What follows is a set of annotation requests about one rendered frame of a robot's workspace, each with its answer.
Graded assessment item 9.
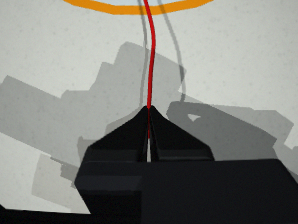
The red wire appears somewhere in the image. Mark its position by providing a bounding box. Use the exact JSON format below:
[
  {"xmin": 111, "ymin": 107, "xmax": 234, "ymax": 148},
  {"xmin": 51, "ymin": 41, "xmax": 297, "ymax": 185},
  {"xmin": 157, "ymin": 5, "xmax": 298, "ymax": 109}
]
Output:
[{"xmin": 143, "ymin": 0, "xmax": 156, "ymax": 139}]

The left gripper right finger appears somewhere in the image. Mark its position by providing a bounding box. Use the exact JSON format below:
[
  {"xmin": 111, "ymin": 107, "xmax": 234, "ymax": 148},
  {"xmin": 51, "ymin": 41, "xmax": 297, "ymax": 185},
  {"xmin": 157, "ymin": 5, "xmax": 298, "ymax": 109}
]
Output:
[{"xmin": 149, "ymin": 105, "xmax": 215, "ymax": 162}]

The orange painted ring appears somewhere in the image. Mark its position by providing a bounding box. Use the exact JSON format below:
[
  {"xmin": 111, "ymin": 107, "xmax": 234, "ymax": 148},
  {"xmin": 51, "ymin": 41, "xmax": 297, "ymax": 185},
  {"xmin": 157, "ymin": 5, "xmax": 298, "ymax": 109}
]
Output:
[{"xmin": 61, "ymin": 0, "xmax": 216, "ymax": 16}]

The pale grey round disc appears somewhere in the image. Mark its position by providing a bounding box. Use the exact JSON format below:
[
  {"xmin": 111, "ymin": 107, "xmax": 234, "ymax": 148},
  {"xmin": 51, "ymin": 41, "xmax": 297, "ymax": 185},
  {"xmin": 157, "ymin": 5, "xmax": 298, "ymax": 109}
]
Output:
[{"xmin": 88, "ymin": 0, "xmax": 188, "ymax": 7}]

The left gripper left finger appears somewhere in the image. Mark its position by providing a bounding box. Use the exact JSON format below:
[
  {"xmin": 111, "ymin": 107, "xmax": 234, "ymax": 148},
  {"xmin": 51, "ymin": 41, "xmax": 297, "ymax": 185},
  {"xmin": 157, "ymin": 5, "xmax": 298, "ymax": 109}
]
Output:
[{"xmin": 81, "ymin": 106, "xmax": 148, "ymax": 163}]

